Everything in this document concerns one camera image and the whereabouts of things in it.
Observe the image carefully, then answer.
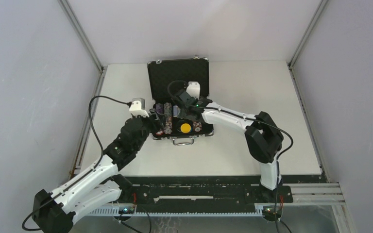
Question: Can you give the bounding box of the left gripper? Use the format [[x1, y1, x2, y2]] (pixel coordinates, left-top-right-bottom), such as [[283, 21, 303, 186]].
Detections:
[[132, 109, 167, 151]]

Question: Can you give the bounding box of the playing card deck box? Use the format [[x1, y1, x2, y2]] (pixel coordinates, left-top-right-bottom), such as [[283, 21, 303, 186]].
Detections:
[[172, 105, 180, 117]]

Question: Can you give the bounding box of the yellow round button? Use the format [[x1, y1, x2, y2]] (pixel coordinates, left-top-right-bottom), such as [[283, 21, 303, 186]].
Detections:
[[180, 123, 192, 133]]

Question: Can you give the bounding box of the black aluminium poker case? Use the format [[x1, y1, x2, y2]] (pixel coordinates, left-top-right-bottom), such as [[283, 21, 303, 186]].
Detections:
[[147, 57, 214, 146]]

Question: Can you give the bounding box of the shrink-wrapped blue chip stack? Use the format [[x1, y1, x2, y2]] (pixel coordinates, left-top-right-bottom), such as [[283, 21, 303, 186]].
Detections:
[[155, 103, 164, 135]]

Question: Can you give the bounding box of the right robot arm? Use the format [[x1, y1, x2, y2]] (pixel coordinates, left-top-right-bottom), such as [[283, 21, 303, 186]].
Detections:
[[170, 89, 284, 202]]

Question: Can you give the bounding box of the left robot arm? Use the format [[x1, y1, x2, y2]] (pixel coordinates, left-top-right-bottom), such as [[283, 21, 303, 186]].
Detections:
[[30, 110, 163, 233]]

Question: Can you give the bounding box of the left circuit board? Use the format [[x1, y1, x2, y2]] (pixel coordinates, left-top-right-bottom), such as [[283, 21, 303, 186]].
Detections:
[[119, 207, 135, 215]]

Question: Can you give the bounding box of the circuit board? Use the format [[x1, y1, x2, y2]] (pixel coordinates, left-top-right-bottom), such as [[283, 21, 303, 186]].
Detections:
[[119, 207, 135, 215], [262, 206, 282, 215]]

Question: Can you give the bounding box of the right circuit board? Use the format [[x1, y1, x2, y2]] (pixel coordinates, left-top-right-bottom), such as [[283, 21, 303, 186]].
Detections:
[[262, 206, 282, 215]]

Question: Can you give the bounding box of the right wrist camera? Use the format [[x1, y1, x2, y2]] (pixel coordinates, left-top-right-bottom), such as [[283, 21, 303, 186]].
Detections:
[[186, 82, 201, 99]]

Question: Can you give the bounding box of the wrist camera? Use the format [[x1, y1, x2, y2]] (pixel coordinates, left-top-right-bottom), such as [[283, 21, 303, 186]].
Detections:
[[129, 98, 150, 118], [186, 82, 201, 99]]

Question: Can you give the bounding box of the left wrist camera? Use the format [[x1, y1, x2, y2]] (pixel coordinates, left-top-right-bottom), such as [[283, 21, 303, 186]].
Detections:
[[129, 98, 150, 118]]

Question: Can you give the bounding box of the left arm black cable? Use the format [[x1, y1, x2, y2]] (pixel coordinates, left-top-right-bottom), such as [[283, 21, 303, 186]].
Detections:
[[21, 95, 133, 232]]

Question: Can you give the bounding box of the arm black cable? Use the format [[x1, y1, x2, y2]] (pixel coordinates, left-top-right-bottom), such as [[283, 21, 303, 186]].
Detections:
[[167, 80, 294, 233], [21, 95, 133, 232]]

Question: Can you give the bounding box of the left aluminium frame post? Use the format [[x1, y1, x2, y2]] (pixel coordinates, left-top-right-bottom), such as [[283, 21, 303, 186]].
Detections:
[[58, 0, 106, 179]]

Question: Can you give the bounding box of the aluminium frame post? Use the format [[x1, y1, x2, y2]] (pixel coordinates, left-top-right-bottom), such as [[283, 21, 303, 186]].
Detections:
[[58, 0, 106, 179], [288, 0, 356, 233]]

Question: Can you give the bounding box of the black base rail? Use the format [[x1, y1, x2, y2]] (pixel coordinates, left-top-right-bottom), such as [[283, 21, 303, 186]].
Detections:
[[117, 175, 294, 212]]

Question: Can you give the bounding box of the grey cable duct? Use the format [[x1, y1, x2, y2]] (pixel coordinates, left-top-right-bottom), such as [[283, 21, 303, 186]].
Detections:
[[86, 205, 264, 217]]

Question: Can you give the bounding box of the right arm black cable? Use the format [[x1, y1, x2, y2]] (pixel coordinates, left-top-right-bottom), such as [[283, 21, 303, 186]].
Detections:
[[167, 80, 294, 233]]

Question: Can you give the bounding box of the right aluminium frame post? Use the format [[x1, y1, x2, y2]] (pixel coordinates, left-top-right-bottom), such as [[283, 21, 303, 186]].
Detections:
[[288, 0, 356, 233]]

